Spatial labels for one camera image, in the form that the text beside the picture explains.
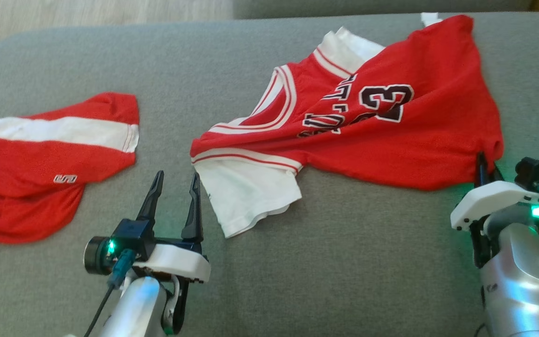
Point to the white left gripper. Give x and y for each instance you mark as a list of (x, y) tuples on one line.
[(180, 262)]

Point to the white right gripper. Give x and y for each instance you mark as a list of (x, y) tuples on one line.
[(494, 201)]

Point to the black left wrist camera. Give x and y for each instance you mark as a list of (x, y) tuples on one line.
[(129, 236)]

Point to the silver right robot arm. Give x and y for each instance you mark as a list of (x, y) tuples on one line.
[(527, 281)]

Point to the red basketball jersey white sleeves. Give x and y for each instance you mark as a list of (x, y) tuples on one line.
[(391, 140)]

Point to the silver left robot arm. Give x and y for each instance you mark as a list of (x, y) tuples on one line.
[(134, 309)]

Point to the red shorts white stripe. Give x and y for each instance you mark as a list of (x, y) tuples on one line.
[(40, 159)]

